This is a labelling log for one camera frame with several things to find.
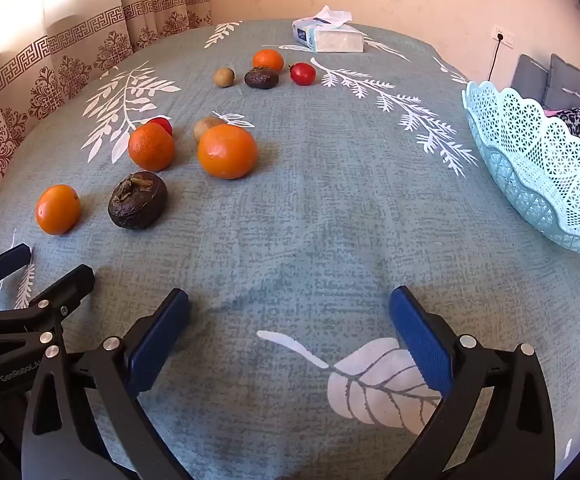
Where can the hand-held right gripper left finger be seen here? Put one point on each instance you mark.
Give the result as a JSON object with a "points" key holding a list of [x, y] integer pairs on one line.
{"points": [[157, 345]]}

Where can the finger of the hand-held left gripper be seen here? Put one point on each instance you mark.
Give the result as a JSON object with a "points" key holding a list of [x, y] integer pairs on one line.
{"points": [[69, 285], [7, 260]]}

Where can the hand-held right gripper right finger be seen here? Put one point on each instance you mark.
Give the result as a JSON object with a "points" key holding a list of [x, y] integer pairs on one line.
{"points": [[420, 340]]}

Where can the orange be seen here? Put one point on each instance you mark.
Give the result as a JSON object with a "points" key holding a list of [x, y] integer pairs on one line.
{"points": [[268, 60], [59, 209], [227, 151], [151, 147]]}

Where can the dark brown wrinkled fruit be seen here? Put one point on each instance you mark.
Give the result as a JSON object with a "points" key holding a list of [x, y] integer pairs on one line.
{"points": [[137, 201], [261, 79]]}

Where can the red tomato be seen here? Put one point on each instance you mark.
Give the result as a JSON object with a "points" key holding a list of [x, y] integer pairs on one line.
{"points": [[303, 74], [162, 124]]}

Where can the light blue lattice basket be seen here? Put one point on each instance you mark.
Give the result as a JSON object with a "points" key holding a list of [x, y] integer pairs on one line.
{"points": [[520, 170]]}

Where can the round tan fruit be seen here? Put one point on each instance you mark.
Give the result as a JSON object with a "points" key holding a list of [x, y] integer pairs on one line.
{"points": [[224, 77], [205, 127]]}

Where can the grey-green leaf print bedsheet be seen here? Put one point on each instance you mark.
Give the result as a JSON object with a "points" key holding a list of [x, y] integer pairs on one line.
{"points": [[320, 200]]}

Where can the beige patterned curtain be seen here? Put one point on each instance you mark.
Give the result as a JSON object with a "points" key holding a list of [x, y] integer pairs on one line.
{"points": [[69, 60]]}

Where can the grey cushion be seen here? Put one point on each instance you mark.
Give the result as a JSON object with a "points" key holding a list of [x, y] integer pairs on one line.
{"points": [[530, 77], [575, 80]]}

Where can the white and blue tissue box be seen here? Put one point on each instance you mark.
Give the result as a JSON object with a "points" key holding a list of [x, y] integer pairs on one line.
{"points": [[327, 35]]}

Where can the white wall socket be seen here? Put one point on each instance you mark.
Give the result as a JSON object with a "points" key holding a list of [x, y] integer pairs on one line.
{"points": [[503, 36]]}

